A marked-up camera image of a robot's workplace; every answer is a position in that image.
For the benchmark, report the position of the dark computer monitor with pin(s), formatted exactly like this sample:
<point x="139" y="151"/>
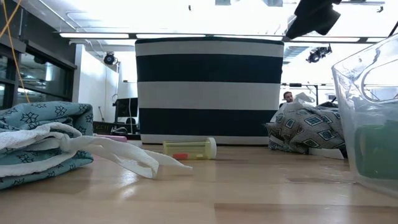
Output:
<point x="126" y="107"/>

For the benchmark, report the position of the teal patterned gown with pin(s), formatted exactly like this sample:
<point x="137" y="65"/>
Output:
<point x="37" y="118"/>

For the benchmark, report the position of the person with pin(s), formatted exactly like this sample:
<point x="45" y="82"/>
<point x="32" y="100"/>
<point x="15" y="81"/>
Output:
<point x="288" y="97"/>

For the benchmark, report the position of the dark green bandage roll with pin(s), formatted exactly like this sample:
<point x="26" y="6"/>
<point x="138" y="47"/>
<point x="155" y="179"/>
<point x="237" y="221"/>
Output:
<point x="376" y="152"/>

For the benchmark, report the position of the pink medicine container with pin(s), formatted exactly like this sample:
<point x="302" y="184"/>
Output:
<point x="112" y="137"/>

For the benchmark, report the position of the navy white striped fabric basket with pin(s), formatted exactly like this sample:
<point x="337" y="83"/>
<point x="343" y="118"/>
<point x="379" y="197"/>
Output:
<point x="208" y="93"/>

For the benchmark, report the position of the grey patterned gown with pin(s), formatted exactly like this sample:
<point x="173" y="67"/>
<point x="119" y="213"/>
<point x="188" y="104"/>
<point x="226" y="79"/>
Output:
<point x="311" y="127"/>

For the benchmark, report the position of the yellow white-capped pill bottle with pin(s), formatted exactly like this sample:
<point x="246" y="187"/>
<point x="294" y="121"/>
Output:
<point x="186" y="149"/>

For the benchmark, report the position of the black ceiling camera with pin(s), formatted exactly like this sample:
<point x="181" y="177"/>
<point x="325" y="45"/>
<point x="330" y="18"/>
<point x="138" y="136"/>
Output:
<point x="109" y="58"/>
<point x="317" y="54"/>

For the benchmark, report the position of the clear plastic container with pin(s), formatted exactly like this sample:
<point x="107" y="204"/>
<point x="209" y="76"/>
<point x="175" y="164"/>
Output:
<point x="373" y="93"/>

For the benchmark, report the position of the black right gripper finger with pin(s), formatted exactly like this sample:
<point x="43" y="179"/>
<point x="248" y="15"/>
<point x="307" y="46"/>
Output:
<point x="300" y="29"/>

